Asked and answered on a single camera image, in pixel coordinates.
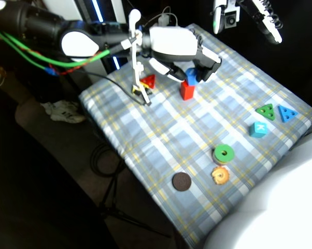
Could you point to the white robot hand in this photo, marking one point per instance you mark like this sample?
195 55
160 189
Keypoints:
171 44
267 18

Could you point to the red rectangular block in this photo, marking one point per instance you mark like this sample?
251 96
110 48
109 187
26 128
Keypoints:
187 92

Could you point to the red triangle block with holes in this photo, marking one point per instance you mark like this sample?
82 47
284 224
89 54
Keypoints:
145 80

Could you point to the yellow triangle block with holes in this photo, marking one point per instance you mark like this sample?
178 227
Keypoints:
145 85

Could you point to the green triangle block with holes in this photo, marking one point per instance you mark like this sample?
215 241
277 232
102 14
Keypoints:
259 110

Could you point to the blue triangle block with holes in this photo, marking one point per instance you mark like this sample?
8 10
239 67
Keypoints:
283 119

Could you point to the white power adapter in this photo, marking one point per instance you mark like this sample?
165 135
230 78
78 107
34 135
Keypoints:
163 20

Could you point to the blue plaid cloth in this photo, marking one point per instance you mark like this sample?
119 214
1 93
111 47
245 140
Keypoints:
171 145

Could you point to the blue cube with letter K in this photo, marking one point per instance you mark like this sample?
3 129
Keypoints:
257 133

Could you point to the stacked coloured wooden rings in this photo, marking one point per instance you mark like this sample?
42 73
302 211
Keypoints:
218 163

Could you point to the crumpled white cloth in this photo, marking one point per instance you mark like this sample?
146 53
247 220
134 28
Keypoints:
62 111

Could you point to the dark brown cookie toy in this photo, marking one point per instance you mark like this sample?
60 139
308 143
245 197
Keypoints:
181 181

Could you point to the orange flower cookie toy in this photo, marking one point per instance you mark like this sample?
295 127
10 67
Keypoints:
220 176

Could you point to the black tripod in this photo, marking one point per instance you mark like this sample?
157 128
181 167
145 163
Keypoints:
112 207

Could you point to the large white casing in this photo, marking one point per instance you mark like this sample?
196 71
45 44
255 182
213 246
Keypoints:
270 202

